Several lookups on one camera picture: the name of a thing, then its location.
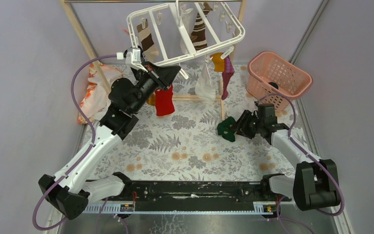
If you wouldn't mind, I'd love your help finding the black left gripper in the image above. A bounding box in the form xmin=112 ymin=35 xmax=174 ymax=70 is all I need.
xmin=130 ymin=62 xmax=181 ymax=114

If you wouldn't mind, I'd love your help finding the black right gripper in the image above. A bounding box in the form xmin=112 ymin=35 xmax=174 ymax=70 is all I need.
xmin=229 ymin=110 xmax=263 ymax=140

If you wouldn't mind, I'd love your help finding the dark green sock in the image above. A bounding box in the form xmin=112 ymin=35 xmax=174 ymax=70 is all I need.
xmin=268 ymin=82 xmax=279 ymax=90
xmin=217 ymin=117 xmax=236 ymax=142

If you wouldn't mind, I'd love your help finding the brown mustard striped sock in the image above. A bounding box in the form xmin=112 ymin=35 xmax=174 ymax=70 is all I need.
xmin=146 ymin=94 xmax=156 ymax=106

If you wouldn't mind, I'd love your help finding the red fluffy sock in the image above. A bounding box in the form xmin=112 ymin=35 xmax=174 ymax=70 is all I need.
xmin=155 ymin=85 xmax=175 ymax=117

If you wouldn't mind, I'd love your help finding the white plastic sock hanger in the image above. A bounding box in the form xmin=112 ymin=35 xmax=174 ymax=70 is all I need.
xmin=116 ymin=1 xmax=245 ymax=82

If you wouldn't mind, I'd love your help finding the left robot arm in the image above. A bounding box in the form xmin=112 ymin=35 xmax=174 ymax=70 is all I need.
xmin=38 ymin=62 xmax=182 ymax=220

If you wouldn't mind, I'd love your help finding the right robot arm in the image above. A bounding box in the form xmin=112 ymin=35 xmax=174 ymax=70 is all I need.
xmin=227 ymin=103 xmax=345 ymax=215

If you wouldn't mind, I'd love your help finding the beige brown striped sock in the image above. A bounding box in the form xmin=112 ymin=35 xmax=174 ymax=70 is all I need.
xmin=137 ymin=20 xmax=159 ymax=62

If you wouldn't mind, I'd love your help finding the black blue sock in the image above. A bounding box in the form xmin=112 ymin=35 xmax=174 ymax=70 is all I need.
xmin=124 ymin=47 xmax=142 ymax=60

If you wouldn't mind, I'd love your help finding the brown white striped sock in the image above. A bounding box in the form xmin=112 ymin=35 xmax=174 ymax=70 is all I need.
xmin=190 ymin=13 xmax=207 ymax=51

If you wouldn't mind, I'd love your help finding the cream white sock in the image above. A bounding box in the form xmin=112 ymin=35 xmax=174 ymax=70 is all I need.
xmin=178 ymin=8 xmax=195 ymax=55

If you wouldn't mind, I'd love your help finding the floral patterned mat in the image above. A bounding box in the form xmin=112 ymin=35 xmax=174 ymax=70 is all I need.
xmin=72 ymin=64 xmax=318 ymax=182

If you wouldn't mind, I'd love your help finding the pink plastic laundry basket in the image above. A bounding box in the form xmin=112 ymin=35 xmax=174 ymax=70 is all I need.
xmin=246 ymin=51 xmax=314 ymax=101

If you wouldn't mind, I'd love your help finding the orange purple sock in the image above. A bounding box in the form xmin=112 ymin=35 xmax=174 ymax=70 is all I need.
xmin=210 ymin=53 xmax=235 ymax=100

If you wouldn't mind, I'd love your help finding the orange white floral cloth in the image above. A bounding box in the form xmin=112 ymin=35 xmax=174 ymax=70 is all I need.
xmin=79 ymin=64 xmax=123 ymax=122

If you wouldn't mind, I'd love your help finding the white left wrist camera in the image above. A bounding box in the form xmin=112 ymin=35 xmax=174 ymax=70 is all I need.
xmin=116 ymin=47 xmax=147 ymax=72

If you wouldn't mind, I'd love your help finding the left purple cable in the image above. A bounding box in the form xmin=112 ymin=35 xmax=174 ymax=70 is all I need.
xmin=32 ymin=55 xmax=120 ymax=234

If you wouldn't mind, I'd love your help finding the purple cable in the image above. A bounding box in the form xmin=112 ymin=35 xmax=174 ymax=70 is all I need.
xmin=255 ymin=93 xmax=345 ymax=234
xmin=32 ymin=55 xmax=120 ymax=234

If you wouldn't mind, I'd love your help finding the wooden drying rack frame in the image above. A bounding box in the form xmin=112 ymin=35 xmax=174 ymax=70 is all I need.
xmin=57 ymin=0 xmax=248 ymax=123

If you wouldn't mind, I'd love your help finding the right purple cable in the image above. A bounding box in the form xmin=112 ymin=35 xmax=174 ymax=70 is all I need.
xmin=255 ymin=93 xmax=345 ymax=234

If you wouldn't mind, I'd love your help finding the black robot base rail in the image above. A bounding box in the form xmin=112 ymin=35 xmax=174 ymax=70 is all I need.
xmin=103 ymin=180 xmax=291 ymax=216

